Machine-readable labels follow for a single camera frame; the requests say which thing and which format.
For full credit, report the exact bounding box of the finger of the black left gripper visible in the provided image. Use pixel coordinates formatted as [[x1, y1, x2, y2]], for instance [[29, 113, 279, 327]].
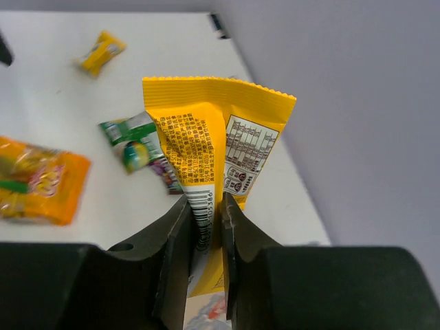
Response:
[[0, 34, 14, 66]]

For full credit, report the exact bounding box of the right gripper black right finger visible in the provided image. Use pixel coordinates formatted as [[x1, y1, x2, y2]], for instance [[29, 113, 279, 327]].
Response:
[[221, 193, 439, 329]]

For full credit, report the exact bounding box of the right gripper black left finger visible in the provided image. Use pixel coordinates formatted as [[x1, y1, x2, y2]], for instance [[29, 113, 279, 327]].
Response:
[[1, 197, 193, 329]]

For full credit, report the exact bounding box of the yellow snack bar wrapper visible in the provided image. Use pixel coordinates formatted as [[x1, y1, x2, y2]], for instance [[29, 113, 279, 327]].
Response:
[[142, 76, 297, 330]]

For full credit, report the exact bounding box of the orange gummy candy bag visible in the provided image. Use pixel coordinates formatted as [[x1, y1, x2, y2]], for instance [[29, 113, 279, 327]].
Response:
[[1, 136, 91, 226]]

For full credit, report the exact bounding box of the green snack bag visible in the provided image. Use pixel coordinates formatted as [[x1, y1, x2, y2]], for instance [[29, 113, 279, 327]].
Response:
[[98, 111, 164, 174]]

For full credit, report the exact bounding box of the yellow candy packet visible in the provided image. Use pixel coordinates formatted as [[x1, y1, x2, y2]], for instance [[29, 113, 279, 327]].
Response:
[[73, 30, 127, 78]]

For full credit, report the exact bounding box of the dark purple candy packet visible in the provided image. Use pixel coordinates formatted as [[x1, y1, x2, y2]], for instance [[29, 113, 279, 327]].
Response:
[[150, 157, 184, 195]]

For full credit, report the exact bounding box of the black XDOF label plate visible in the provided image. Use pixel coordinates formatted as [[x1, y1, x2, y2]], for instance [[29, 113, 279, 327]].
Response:
[[209, 12, 230, 40]]

